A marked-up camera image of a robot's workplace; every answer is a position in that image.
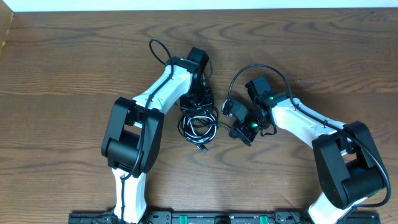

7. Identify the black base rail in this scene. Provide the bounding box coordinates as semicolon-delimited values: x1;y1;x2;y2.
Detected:
67;210;381;224

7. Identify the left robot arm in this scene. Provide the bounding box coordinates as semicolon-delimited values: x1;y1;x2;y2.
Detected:
101;47;214;223

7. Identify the black and white cable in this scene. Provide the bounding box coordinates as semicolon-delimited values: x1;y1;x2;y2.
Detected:
182;114;218;144

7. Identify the right camera cable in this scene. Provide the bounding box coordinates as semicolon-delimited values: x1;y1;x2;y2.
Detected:
226;63;392;208

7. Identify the black braided cable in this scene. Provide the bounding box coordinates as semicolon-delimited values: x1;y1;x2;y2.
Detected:
177;110;233;152

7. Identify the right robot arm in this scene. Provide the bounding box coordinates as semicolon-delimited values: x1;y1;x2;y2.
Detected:
222;77;391;223

